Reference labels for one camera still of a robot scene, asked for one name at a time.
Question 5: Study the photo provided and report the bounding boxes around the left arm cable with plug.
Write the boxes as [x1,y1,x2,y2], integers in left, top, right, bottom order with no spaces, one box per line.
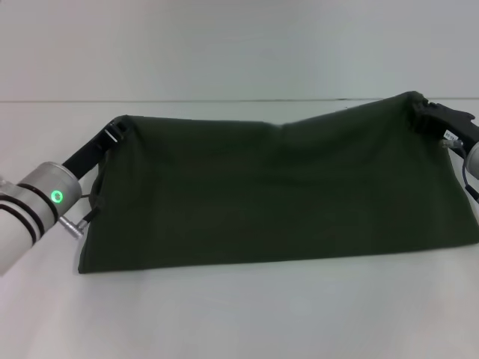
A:
[59,178,108,238]

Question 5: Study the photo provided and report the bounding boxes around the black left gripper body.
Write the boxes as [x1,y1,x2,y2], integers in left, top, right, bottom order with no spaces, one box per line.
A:
[61,129,121,179]

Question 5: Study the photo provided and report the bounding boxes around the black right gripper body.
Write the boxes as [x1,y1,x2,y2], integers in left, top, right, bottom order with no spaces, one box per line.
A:
[430,102,479,151]

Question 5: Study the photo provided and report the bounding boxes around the dark green shirt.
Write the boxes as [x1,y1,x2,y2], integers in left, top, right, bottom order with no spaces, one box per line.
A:
[77,90,479,276]

